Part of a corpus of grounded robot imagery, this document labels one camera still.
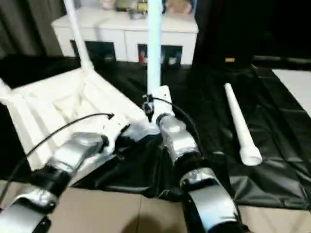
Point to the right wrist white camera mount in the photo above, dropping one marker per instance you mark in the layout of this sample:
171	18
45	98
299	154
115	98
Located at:
164	102

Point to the small yellow object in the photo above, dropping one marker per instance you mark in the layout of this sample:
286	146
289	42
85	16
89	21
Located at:
229	60

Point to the small white jar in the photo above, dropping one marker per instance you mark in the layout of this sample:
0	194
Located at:
173	60

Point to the white plastic table top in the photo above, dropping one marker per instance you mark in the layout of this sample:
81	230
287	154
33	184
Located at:
60	102

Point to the white flat board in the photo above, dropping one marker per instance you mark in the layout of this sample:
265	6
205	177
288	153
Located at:
295	85

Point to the black mat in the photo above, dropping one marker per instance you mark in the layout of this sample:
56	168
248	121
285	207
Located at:
218	109

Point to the grey curtain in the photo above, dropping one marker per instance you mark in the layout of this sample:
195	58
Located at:
24	26

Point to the white plastic table leg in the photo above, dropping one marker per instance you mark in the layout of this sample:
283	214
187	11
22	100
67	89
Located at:
239	121
5	89
77	36
154	48

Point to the white cabinet with glass doors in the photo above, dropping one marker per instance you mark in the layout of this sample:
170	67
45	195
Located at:
109	26

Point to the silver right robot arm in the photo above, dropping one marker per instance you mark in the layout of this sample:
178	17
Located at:
179	143

